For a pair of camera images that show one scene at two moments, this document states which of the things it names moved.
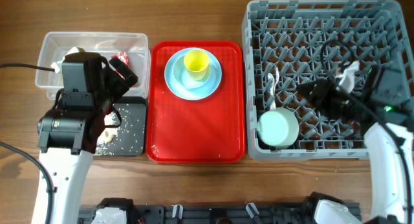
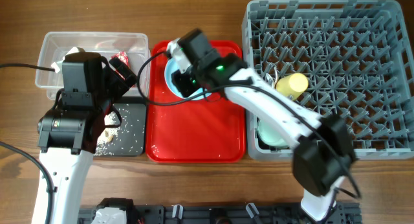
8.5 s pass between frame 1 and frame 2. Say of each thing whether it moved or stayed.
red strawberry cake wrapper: stayed
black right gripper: moved
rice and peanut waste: stayed
